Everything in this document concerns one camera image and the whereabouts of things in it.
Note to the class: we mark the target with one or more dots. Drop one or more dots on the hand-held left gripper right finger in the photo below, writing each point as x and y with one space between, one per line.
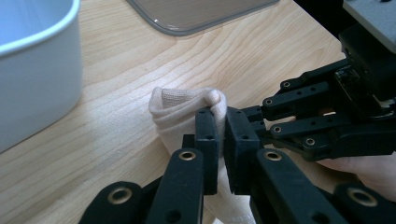
241 155

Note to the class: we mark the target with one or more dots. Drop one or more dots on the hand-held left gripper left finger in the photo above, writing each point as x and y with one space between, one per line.
207 155

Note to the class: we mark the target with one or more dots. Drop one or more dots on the beige sock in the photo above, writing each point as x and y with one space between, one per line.
174 118

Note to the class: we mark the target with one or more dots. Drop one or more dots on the white divided storage box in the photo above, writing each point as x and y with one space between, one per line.
37 87

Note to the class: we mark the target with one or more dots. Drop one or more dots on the brown tray with grey rim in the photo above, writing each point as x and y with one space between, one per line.
199 12

